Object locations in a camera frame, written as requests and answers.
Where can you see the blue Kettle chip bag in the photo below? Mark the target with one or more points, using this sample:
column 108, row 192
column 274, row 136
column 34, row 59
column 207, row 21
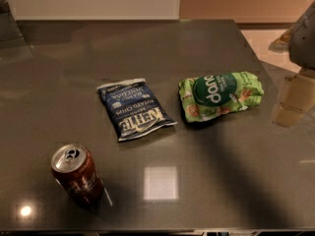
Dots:
column 133, row 109

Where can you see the red soda can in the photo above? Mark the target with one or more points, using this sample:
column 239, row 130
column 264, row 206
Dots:
column 74, row 169

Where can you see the white cabinet panel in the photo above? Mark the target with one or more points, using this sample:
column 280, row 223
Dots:
column 53, row 10

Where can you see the green rice chip bag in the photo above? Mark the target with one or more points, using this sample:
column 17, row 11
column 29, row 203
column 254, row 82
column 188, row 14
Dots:
column 206, row 98

